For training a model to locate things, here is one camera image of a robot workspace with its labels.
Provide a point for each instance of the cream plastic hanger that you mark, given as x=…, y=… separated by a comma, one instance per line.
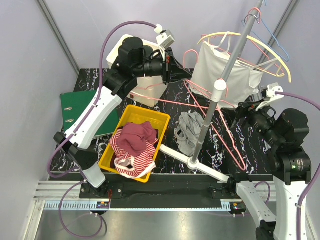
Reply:
x=256, y=41

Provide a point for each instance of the white drawer unit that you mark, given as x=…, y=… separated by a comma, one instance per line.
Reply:
x=149, y=89

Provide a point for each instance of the pink hanger top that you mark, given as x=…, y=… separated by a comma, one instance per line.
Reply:
x=187, y=84

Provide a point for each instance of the red white striped tank top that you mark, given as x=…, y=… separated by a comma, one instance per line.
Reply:
x=133, y=167

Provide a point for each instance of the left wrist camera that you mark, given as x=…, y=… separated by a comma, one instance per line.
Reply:
x=164, y=39

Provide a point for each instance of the grey clothes rack pole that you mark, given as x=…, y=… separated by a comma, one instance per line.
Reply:
x=220, y=85

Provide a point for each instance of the green ring binder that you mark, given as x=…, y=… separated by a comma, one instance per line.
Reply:
x=73, y=104

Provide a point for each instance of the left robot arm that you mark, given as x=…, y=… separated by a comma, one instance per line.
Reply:
x=130, y=59

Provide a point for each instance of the light blue wire hanger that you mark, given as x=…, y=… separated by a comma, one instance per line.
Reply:
x=284, y=57

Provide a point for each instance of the maroon tank top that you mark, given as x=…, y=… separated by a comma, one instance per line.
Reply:
x=134, y=137

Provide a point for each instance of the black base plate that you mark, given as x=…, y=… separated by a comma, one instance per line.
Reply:
x=162, y=192

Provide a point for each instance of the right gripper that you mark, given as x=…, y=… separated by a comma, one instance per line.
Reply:
x=243, y=109

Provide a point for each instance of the white rack base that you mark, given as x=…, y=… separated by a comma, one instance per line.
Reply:
x=194, y=166

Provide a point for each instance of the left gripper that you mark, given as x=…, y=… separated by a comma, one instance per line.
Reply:
x=173, y=71

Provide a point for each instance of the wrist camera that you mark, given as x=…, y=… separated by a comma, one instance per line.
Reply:
x=164, y=39
x=270, y=95

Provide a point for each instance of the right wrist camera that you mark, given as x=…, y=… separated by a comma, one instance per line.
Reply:
x=270, y=95

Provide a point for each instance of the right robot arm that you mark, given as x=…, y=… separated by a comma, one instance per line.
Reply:
x=290, y=167

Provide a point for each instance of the grey sock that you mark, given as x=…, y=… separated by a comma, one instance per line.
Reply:
x=188, y=132

